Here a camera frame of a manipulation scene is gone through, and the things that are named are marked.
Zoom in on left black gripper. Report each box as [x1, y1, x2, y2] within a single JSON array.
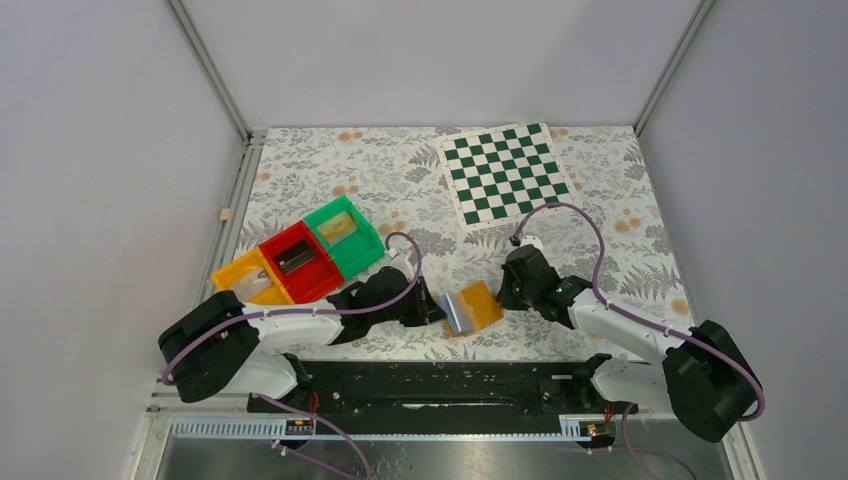
[[371, 276, 447, 327]]

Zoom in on orange card holder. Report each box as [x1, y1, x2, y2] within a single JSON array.
[[438, 281, 504, 337]]

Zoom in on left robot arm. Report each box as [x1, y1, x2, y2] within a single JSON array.
[[158, 267, 447, 411]]

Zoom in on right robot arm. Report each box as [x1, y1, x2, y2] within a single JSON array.
[[498, 245, 762, 443]]

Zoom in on gold card in green bin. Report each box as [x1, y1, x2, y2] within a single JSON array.
[[317, 211, 358, 246]]

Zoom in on black card in red bin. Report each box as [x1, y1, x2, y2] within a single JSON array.
[[274, 240, 316, 275]]

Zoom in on silver card in yellow bin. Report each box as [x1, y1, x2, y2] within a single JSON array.
[[230, 268, 273, 303]]

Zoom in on green plastic bin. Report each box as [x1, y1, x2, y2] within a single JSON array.
[[304, 196, 385, 280]]

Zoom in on green white chessboard mat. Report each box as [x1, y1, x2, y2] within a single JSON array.
[[435, 123, 583, 232]]

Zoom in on red plastic bin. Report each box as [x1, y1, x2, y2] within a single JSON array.
[[259, 221, 344, 304]]

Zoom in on yellow plastic bin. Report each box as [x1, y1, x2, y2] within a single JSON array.
[[211, 248, 293, 305]]

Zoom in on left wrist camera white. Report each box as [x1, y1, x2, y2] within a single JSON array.
[[387, 248, 416, 280]]

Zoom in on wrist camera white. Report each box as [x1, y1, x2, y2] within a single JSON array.
[[387, 248, 416, 280], [509, 235, 544, 252]]

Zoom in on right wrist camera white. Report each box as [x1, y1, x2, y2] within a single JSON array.
[[509, 235, 544, 252]]

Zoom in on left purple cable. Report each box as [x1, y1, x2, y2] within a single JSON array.
[[160, 231, 425, 480]]

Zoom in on purple cable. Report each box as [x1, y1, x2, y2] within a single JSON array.
[[510, 201, 768, 480], [160, 231, 425, 480]]

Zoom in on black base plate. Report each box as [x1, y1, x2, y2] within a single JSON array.
[[280, 360, 626, 436]]

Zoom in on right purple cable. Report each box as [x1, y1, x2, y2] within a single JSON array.
[[510, 201, 768, 480]]

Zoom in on aluminium rail front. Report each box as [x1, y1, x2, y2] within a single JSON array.
[[170, 396, 618, 445]]

